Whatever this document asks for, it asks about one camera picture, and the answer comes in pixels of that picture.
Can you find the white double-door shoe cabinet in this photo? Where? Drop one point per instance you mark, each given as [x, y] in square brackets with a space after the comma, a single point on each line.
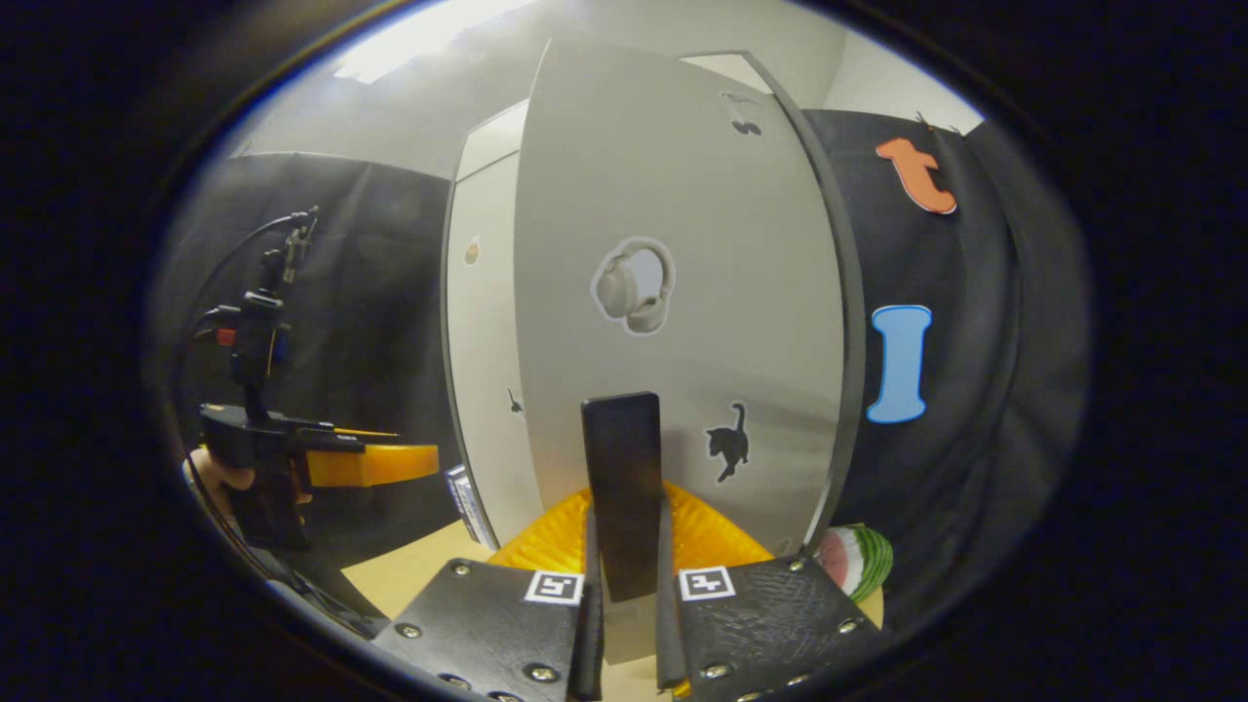
[492, 136]

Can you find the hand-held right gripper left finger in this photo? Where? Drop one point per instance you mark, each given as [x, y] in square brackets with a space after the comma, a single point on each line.
[587, 653]

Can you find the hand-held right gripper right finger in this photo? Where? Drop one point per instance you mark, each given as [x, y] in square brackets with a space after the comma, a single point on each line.
[668, 643]

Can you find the white shoe cabinet door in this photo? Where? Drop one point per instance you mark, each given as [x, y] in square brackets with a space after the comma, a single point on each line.
[483, 341]
[682, 195]

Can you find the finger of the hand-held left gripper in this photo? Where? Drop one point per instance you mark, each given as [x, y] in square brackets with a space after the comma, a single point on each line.
[366, 433]
[375, 466]

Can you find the green striped watermelon shape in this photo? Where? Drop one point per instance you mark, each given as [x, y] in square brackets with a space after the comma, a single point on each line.
[858, 561]

